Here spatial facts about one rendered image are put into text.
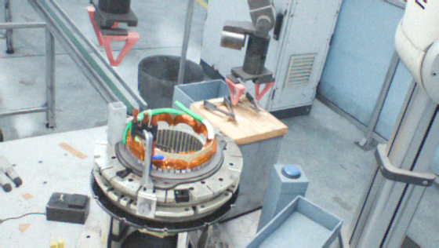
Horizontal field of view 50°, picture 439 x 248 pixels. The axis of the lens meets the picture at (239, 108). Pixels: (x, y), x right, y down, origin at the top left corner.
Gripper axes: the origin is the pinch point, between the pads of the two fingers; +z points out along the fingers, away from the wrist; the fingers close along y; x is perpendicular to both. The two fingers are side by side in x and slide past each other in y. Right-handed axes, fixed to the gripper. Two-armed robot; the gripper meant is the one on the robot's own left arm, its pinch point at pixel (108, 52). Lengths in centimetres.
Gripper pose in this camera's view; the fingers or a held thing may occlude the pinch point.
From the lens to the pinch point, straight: 94.7
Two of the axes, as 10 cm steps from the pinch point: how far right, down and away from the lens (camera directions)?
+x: 8.6, -0.5, 5.1
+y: 4.5, 5.6, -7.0
